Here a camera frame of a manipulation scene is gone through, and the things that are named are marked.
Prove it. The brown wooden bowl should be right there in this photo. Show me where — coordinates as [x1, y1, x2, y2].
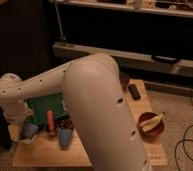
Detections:
[138, 112, 164, 138]

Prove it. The green plastic tray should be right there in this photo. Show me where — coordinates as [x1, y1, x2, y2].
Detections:
[27, 93, 67, 126]

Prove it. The black remote control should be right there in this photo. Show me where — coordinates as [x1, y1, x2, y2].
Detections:
[129, 84, 141, 100]

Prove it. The orange carrot toy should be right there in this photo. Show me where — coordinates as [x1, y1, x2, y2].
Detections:
[47, 110, 55, 134]

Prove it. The dark brown pinecone item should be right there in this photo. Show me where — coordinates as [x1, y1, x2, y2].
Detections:
[58, 120, 74, 130]

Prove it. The blue plastic cup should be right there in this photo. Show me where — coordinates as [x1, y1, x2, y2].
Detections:
[58, 129, 72, 148]

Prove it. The metal pole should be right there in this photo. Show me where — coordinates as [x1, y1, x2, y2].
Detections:
[54, 0, 66, 44]

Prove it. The white paper cup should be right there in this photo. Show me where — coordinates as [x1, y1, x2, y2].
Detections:
[20, 136, 37, 144]

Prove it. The dark purple bowl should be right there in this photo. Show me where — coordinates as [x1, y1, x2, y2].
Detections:
[119, 72, 130, 89]

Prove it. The black handle on ledge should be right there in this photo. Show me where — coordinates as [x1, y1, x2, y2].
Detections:
[151, 55, 180, 64]

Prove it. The black cable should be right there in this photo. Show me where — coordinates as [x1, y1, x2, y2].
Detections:
[174, 61, 193, 171]

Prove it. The yellow banana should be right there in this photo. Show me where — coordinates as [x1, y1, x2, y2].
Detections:
[139, 114, 164, 132]

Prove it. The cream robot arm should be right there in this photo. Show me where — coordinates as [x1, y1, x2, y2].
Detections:
[0, 53, 153, 171]

